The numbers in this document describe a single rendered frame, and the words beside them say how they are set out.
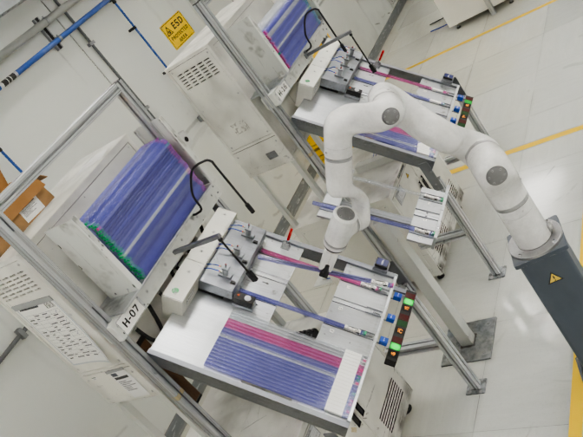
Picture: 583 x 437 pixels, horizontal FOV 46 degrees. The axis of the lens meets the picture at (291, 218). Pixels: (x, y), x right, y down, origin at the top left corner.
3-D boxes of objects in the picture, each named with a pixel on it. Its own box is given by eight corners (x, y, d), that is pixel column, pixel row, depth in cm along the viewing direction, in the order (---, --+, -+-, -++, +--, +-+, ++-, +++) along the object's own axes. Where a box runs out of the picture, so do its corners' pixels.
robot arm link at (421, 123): (494, 190, 220) (481, 169, 235) (517, 159, 215) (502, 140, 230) (363, 118, 208) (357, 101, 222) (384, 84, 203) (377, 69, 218)
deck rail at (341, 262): (395, 284, 270) (398, 274, 265) (393, 288, 268) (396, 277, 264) (228, 229, 282) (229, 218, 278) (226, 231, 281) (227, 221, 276)
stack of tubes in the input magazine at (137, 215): (207, 186, 265) (163, 133, 254) (144, 279, 229) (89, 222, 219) (186, 196, 272) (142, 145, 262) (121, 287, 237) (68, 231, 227)
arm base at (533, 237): (556, 213, 239) (533, 173, 232) (568, 244, 223) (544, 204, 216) (505, 236, 247) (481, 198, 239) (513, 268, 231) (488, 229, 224)
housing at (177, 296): (235, 237, 281) (237, 212, 271) (182, 326, 247) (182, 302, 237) (218, 231, 282) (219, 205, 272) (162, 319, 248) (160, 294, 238)
